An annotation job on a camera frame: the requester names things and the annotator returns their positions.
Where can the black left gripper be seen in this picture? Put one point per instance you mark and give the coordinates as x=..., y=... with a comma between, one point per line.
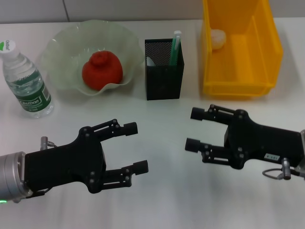
x=64, y=164

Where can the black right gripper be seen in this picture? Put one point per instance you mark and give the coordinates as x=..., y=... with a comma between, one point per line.
x=259, y=145

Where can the red-orange fruit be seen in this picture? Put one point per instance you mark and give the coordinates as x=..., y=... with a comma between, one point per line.
x=102, y=71

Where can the mint green pen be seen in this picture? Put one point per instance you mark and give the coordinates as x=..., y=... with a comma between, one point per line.
x=175, y=50

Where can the grey pen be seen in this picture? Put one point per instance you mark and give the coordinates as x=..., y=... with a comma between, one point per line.
x=150, y=61

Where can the white paper ball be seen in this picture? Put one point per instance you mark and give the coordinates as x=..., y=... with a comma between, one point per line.
x=218, y=39

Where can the clear water bottle green label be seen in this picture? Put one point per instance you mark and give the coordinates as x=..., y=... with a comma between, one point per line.
x=28, y=86

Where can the black mesh pen holder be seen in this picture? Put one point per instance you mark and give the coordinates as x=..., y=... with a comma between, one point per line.
x=162, y=81

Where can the pale green glass fruit plate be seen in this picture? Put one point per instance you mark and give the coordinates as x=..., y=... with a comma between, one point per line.
x=66, y=47

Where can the silver left gripper connector stub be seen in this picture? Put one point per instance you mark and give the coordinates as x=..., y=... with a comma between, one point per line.
x=45, y=142

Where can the yellow plastic bin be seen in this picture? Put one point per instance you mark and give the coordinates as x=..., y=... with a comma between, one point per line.
x=245, y=59

